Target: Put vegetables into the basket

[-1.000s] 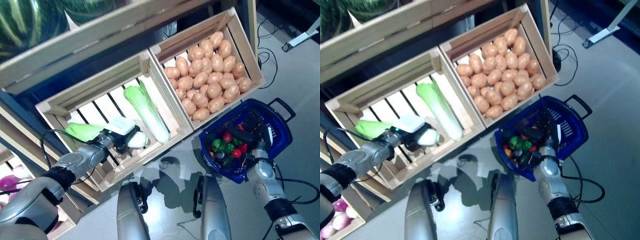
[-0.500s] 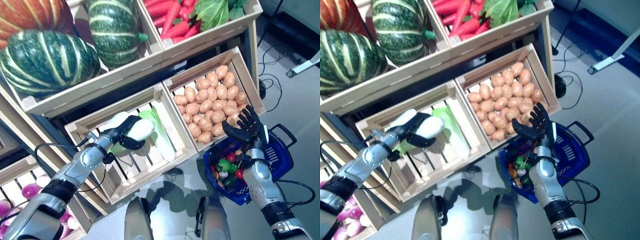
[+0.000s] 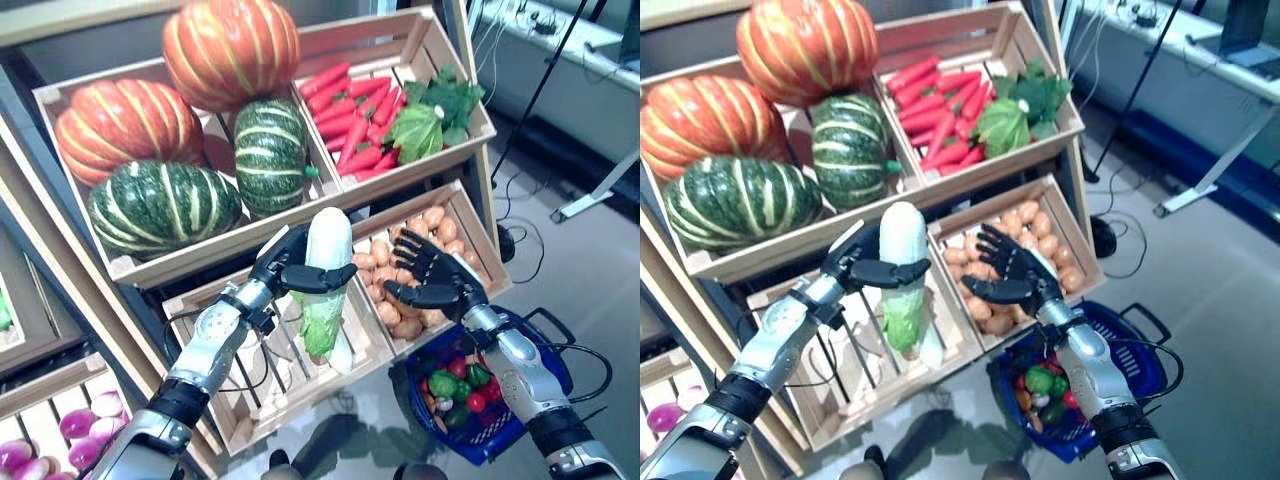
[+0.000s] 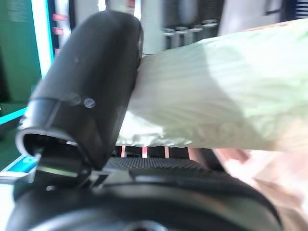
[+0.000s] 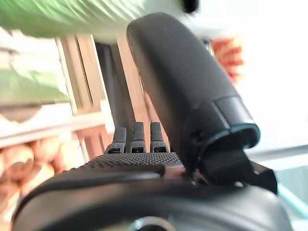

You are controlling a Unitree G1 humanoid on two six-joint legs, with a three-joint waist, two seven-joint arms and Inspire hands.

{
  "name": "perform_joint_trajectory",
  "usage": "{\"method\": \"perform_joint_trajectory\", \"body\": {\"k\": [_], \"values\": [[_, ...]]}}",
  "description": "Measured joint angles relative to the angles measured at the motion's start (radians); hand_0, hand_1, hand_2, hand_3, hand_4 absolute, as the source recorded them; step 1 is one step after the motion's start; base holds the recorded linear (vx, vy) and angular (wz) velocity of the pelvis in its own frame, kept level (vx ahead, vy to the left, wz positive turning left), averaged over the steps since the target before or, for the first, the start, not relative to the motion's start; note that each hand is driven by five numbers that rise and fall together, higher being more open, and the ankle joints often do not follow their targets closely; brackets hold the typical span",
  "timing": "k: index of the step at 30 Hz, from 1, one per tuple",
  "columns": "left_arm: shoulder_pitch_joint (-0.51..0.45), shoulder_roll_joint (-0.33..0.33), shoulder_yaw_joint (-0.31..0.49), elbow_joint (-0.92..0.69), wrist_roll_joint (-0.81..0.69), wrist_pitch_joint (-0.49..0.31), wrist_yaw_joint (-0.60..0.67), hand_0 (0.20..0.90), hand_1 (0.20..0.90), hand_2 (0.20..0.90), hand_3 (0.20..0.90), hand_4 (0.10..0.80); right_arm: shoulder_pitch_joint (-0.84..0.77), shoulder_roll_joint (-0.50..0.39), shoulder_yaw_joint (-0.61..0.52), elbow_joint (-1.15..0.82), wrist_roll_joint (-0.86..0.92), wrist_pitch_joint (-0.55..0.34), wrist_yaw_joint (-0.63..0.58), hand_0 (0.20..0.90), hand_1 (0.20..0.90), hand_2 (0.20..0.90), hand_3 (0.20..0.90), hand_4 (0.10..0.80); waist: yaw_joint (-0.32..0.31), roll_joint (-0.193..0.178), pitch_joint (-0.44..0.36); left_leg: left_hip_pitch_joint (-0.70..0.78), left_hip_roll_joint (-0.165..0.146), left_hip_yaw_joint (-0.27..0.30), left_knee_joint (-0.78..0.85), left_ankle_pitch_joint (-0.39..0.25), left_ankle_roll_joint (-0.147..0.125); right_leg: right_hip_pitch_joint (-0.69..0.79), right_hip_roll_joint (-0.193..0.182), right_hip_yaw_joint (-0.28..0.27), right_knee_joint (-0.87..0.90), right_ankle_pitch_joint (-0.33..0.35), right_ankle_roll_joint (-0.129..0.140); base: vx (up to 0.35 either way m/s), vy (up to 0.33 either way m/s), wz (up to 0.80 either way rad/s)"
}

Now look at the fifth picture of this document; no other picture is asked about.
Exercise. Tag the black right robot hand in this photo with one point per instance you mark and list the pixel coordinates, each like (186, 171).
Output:
(180, 84)

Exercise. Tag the green napa cabbage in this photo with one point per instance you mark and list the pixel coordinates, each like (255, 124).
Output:
(29, 86)
(60, 16)

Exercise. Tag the red orange carrot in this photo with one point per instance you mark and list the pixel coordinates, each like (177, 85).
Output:
(234, 72)
(228, 51)
(232, 62)

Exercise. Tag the empty slatted wooden crate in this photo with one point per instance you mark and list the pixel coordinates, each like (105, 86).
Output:
(84, 72)

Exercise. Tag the wooden potato crate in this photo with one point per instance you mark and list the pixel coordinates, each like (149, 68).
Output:
(93, 144)

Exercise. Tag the tan potato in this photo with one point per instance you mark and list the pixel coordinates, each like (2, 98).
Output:
(69, 150)
(47, 149)
(36, 175)
(16, 155)

